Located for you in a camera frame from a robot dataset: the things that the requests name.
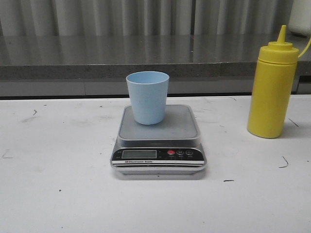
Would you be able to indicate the white container in background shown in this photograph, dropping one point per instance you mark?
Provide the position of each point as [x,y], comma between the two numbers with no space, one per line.
[300,18]

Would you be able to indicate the light blue plastic cup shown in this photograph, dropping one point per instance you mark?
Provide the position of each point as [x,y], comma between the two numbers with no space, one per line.
[148,93]

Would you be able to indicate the yellow squeeze bottle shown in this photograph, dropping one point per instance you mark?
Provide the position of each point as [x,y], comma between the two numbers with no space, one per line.
[273,81]

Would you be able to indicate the silver digital kitchen scale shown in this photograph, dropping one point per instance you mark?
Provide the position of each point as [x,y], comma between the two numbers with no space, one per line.
[171,149]

